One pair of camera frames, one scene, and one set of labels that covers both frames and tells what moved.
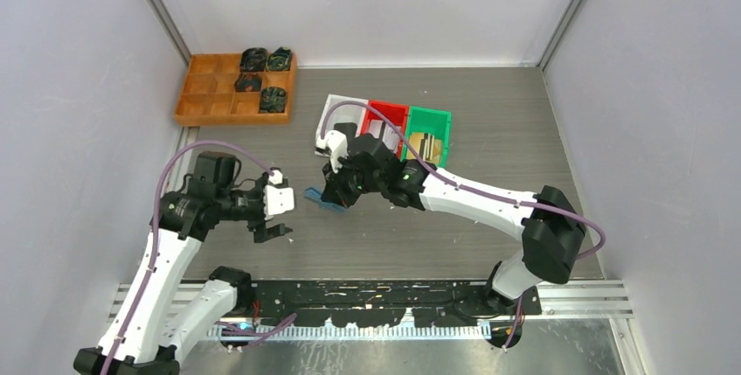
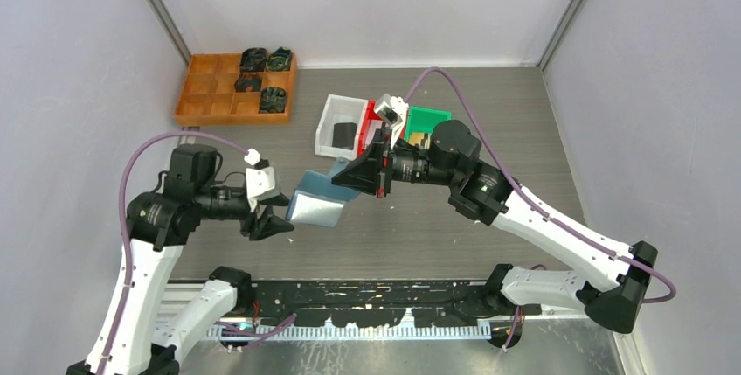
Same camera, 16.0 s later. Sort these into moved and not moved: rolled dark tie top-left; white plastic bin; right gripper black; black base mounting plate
Moved: right gripper black
Not moved: rolled dark tie top-left; white plastic bin; black base mounting plate
